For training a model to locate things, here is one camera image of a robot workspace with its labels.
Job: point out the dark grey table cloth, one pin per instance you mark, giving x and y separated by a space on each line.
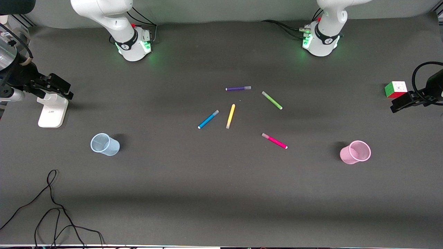
221 193

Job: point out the yellow marker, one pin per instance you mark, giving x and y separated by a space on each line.
230 116

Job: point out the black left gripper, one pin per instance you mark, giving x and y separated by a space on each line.
433 86

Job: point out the pink marker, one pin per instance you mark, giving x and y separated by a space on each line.
274 141

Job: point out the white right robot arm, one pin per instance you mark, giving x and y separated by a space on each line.
114 17

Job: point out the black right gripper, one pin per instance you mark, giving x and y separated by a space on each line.
25 76

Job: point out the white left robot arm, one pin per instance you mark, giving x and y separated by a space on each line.
327 38

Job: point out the rubik's cube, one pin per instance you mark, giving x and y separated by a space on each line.
395 89

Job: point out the purple marker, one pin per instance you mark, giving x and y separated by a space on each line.
238 88

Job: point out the green marker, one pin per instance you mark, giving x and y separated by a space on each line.
272 100

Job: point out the light blue plastic cup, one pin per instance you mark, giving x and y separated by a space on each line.
109 147

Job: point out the pink plastic cup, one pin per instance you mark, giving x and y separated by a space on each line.
347 155

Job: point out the blue marker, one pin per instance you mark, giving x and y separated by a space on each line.
208 119

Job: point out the aluminium frame profile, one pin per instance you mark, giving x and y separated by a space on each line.
22 21

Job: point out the white stand base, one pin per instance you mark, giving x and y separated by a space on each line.
52 112

